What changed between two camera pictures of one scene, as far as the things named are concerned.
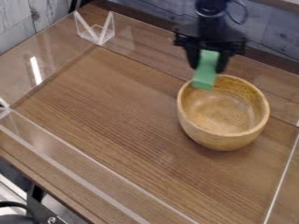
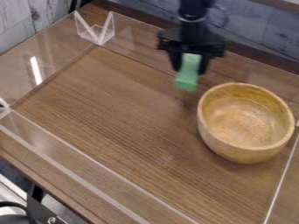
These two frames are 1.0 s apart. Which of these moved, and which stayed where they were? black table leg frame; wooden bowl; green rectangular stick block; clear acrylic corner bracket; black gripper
Moved: wooden bowl; green rectangular stick block; black gripper
Stayed: black table leg frame; clear acrylic corner bracket
